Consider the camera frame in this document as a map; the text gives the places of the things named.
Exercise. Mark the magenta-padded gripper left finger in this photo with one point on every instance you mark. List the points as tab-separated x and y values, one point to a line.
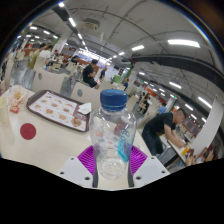
75	170

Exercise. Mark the beige chair with round hole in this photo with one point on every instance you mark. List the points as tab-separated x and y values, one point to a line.
48	81
85	95

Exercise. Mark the ceiling lights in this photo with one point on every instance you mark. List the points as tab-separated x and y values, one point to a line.
183	42

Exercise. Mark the person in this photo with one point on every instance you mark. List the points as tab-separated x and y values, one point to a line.
88	75
160	128
33	58
200	156
45	53

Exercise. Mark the clear blue-capped water bottle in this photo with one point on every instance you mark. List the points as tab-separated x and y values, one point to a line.
111	133

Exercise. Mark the white crumpled napkin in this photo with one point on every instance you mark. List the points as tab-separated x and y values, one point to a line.
85	108

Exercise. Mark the flat round red coaster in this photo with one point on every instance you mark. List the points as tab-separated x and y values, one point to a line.
28	131

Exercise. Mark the clear plastic bag with food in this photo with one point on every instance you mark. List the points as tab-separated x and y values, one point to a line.
17	98

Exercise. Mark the ceiling air conditioner unit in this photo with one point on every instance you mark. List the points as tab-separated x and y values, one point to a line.
91	24

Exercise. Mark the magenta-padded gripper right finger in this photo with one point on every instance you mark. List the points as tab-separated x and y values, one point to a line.
150	170

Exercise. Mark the dark food tray with liner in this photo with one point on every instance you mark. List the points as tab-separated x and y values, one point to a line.
53	108

